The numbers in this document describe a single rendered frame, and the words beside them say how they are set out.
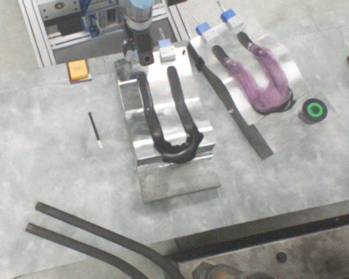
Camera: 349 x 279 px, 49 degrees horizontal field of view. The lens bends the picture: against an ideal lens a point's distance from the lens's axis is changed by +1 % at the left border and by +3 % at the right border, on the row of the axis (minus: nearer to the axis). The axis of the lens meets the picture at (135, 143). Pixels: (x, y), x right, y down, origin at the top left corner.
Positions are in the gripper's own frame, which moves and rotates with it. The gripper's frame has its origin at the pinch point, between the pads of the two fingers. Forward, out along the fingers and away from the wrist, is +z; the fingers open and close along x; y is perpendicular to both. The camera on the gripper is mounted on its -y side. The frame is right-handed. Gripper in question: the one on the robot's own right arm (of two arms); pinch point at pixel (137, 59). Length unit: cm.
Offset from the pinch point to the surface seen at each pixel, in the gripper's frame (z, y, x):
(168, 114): 0.8, -21.6, -5.7
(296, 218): 90, -66, -77
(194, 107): 1.0, -21.1, -14.9
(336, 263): 5, -79, -46
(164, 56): -2.0, -1.8, -8.9
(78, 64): 6.6, 5.5, 20.5
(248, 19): 4.8, 9.2, -44.3
